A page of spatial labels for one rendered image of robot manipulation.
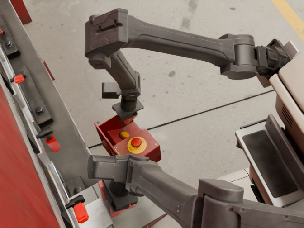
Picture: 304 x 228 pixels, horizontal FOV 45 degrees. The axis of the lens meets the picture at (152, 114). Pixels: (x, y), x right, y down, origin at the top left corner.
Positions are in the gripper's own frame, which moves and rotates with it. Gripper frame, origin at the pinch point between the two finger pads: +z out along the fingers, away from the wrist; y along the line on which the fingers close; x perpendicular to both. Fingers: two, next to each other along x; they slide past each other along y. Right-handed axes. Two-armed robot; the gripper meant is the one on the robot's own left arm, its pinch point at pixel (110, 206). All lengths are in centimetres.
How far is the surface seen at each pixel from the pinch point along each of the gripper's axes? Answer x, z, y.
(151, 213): 8.7, -3.0, 6.8
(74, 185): -1.0, 13.0, -16.8
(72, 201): -17.4, -18.9, 5.5
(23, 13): 48, 76, -216
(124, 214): 3.0, 0.1, 3.4
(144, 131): 32.1, 9.0, -29.9
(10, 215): -38, -52, 23
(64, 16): 78, 72, -207
